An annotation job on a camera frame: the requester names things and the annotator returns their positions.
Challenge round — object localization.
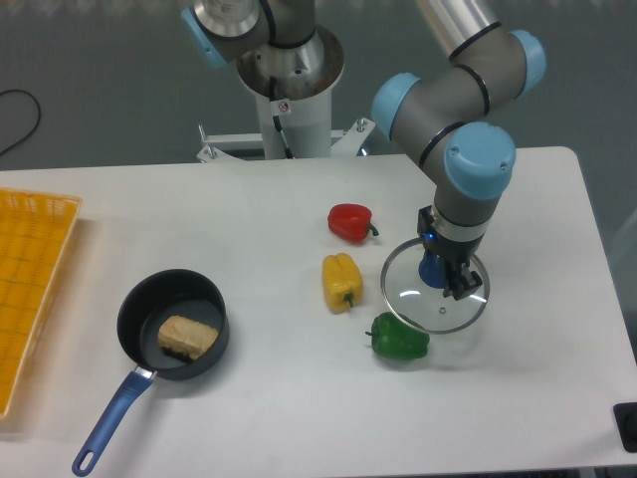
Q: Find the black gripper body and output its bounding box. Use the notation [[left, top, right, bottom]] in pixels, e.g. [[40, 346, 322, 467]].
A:
[[417, 206, 483, 279]]

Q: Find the glass pot lid blue knob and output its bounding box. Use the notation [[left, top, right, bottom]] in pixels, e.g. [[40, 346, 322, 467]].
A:
[[380, 238, 490, 335]]

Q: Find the dark pot blue handle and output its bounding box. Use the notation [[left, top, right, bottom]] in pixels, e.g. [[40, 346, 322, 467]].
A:
[[72, 269, 230, 477]]

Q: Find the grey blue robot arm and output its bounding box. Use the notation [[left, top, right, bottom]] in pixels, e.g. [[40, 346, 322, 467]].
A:
[[181, 1, 546, 300]]

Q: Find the green bell pepper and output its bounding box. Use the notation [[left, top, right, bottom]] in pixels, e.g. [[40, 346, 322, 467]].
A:
[[366, 313, 430, 360]]

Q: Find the red bell pepper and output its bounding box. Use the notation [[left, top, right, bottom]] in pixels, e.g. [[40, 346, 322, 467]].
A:
[[327, 203, 379, 244]]

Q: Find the yellow bell pepper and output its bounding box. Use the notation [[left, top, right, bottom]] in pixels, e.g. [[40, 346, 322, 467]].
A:
[[321, 253, 363, 314]]

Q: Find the black device at table edge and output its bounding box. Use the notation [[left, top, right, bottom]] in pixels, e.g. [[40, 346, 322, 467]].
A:
[[613, 402, 637, 453]]

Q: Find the beige bread block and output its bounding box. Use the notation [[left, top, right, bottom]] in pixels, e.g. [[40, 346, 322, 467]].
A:
[[157, 315, 219, 362]]

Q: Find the yellow plastic basket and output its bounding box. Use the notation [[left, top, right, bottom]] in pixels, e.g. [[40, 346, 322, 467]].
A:
[[1, 188, 82, 417]]

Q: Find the white metal base frame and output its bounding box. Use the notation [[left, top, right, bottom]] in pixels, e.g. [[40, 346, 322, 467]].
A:
[[196, 117, 376, 163]]

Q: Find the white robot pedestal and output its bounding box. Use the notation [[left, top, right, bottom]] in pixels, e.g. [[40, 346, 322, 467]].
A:
[[237, 25, 344, 159]]

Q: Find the black cable on floor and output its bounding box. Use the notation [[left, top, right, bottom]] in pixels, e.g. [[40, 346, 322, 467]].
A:
[[0, 89, 42, 156]]

